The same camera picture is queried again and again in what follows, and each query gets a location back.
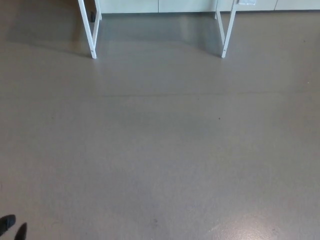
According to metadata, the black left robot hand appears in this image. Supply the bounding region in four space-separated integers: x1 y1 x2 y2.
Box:
0 214 28 240

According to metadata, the white desk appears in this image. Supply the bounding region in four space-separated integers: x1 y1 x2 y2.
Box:
77 0 238 60

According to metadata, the white cabinet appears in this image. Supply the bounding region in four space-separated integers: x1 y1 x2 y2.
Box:
96 0 320 14

